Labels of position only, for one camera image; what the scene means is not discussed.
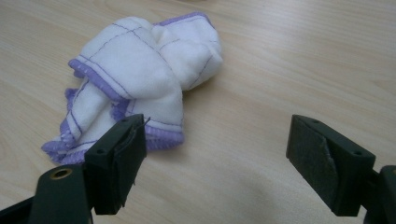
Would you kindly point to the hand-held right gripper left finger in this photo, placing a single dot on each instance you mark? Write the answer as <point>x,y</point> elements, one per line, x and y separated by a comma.
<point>118,161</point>

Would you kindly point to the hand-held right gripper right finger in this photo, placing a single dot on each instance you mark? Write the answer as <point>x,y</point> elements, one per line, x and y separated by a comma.
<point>330,168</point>

